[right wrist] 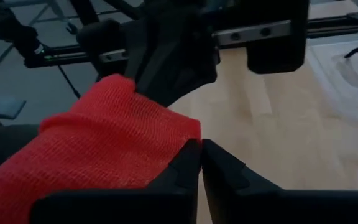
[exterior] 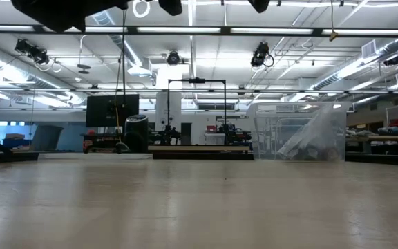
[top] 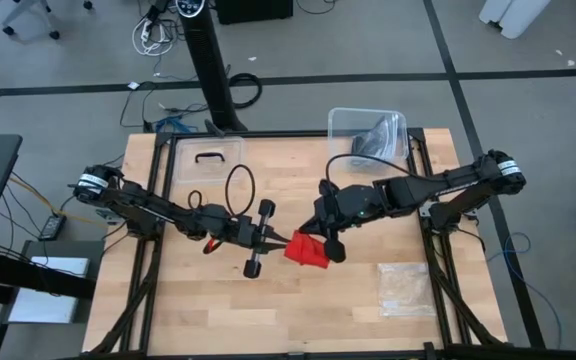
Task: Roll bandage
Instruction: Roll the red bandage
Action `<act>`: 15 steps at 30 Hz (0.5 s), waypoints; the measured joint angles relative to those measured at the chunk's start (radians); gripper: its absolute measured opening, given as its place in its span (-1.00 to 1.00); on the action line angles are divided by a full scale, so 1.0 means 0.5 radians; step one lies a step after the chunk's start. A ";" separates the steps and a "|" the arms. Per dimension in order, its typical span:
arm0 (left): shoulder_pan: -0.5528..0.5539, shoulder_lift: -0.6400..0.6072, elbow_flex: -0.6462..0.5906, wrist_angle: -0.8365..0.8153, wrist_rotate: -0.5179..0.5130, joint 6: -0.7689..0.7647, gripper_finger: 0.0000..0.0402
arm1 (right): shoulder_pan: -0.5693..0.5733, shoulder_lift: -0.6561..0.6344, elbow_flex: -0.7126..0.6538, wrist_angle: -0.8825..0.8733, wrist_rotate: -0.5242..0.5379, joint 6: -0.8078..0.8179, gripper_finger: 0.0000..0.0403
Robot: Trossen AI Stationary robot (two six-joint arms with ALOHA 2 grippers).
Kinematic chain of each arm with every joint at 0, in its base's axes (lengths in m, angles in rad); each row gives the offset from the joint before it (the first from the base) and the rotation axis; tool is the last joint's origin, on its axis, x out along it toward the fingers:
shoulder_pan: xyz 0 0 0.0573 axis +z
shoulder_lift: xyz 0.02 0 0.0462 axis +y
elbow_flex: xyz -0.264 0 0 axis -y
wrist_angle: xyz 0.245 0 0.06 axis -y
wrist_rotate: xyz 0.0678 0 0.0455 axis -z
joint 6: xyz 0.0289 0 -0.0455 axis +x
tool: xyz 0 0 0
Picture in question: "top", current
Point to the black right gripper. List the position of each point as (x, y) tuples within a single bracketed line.
[(335, 252)]

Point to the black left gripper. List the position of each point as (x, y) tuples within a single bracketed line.
[(267, 207)]

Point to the red bandage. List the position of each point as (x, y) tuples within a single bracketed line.
[(308, 252)]

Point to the clear zipper bag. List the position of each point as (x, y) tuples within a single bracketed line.
[(405, 290)]

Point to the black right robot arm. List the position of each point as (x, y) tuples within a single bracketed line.
[(443, 187)]

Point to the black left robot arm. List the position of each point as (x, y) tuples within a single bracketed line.
[(148, 207)]

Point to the clear plastic storage bin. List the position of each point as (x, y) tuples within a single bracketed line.
[(340, 125)]

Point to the bagged black parts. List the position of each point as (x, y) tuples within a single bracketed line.
[(375, 137)]

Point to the black power adapter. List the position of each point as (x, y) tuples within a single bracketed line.
[(52, 227)]

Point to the black box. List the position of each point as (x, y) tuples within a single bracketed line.
[(253, 10)]

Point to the dark grey stand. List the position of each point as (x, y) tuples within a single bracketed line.
[(43, 280)]

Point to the white panel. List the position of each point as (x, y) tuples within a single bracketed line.
[(43, 305)]

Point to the white power strip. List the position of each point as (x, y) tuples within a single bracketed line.
[(144, 31)]

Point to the white step trash bin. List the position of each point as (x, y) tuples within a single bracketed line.
[(513, 15)]

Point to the office chair with casters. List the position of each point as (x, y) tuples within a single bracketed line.
[(55, 34)]

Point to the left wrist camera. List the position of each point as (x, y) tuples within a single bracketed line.
[(249, 231)]

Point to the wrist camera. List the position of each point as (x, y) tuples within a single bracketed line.
[(329, 197), (249, 231)]

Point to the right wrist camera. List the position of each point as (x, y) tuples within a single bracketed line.
[(329, 197)]

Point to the black aluminium table frame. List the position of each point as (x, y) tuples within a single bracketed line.
[(278, 134)]

